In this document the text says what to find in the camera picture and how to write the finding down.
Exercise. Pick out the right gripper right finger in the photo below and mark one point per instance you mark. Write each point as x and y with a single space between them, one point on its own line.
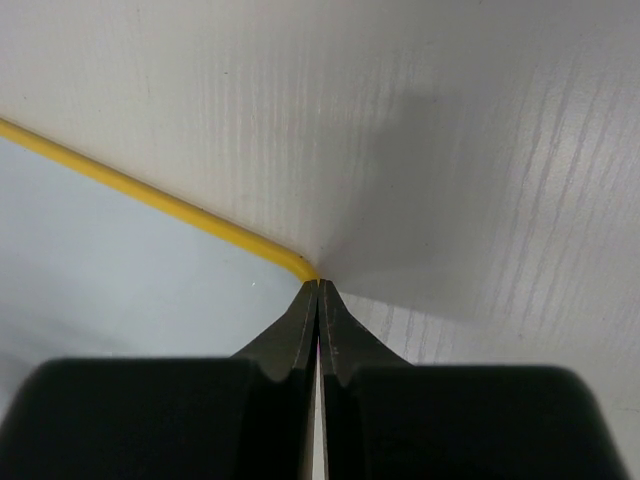
386 418

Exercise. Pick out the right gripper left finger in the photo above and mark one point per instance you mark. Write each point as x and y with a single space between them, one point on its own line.
247 416

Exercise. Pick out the yellow-framed small whiteboard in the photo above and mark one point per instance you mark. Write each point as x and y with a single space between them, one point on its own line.
95 263

